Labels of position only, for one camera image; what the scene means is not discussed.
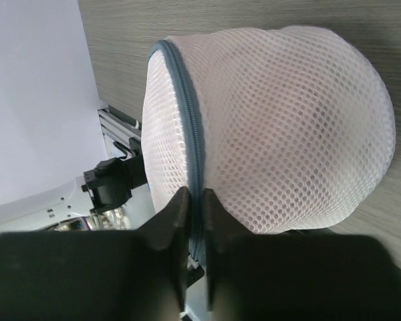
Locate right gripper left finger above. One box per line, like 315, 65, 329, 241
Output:
0, 187, 191, 320

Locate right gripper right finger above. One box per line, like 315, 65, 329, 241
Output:
203, 189, 401, 320

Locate white mesh laundry bag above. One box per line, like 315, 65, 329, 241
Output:
141, 26, 396, 264

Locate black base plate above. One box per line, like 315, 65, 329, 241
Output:
111, 138, 144, 169

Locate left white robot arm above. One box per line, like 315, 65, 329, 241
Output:
0, 155, 154, 233

